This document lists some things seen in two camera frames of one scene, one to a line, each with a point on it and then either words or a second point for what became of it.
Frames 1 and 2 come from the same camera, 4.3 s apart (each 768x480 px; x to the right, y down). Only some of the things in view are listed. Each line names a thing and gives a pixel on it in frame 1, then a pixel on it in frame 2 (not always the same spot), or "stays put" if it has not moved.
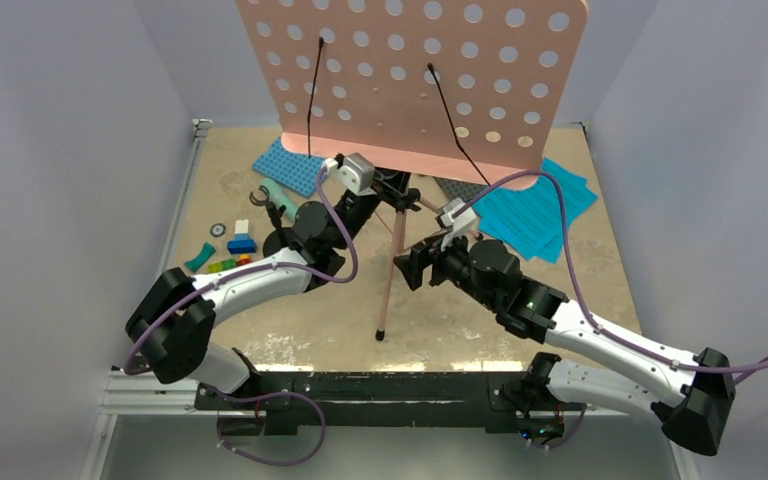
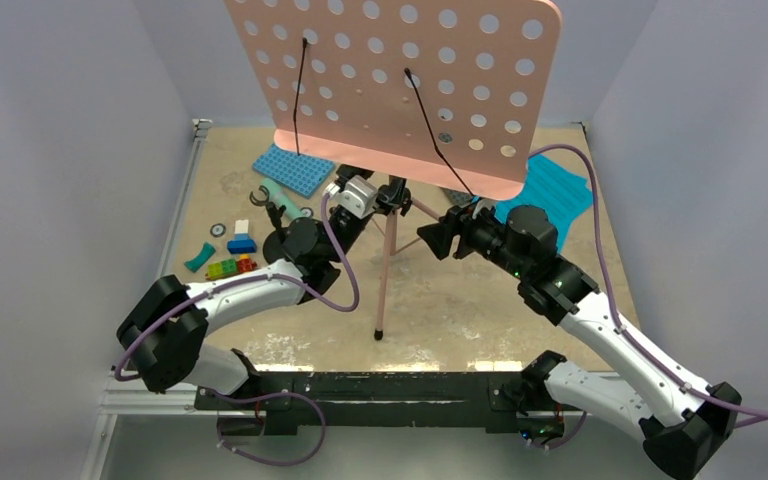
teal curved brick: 208,250 stays put
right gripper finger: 411,267 -> 438,238
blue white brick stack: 242,243 stays put
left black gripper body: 388,187 -> 384,205
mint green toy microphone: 282,197 stays put
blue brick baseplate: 294,172 stays put
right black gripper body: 450,264 -> 481,235
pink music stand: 478,88 stays put
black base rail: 380,402 stays put
